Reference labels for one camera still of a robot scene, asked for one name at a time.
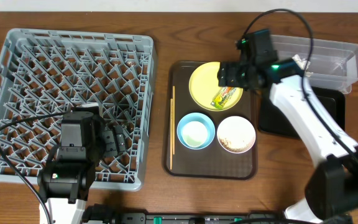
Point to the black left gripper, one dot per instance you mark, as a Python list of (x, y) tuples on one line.
[(109, 140)]

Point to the black food waste tray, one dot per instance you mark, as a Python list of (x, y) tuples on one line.
[(273, 121)]

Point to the pale green cup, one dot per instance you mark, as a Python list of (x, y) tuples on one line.
[(194, 134)]

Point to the dark brown serving tray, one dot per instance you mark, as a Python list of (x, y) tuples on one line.
[(213, 161)]

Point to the clear plastic waste bin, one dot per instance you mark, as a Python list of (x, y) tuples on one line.
[(334, 64)]

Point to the yellow plate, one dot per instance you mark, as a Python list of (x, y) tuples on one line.
[(203, 87)]

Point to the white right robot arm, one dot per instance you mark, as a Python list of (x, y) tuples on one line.
[(333, 188)]

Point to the white pink bowl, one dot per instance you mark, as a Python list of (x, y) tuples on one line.
[(236, 134)]

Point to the grey plastic dish rack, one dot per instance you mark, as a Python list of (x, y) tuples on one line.
[(46, 72)]

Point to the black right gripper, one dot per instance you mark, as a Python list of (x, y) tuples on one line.
[(227, 74)]

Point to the light blue bowl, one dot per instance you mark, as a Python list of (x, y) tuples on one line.
[(206, 120)]

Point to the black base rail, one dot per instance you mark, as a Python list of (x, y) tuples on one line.
[(179, 218)]

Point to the green yellow snack wrapper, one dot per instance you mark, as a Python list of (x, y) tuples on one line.
[(222, 97)]

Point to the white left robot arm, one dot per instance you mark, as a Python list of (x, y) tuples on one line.
[(70, 169)]

